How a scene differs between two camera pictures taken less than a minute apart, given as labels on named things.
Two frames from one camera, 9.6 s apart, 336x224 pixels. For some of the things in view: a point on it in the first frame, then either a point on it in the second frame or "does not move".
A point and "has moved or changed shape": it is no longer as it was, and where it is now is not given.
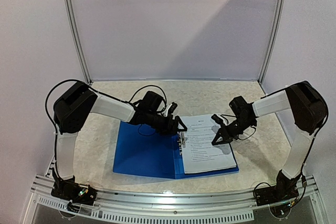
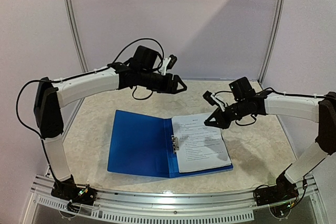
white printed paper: [199, 155] does not move
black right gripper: [231, 129] -> [226, 112]
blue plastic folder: [139, 151] has moved or changed shape
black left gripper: [168, 128] -> [172, 89]
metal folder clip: [181, 141] -> [175, 144]
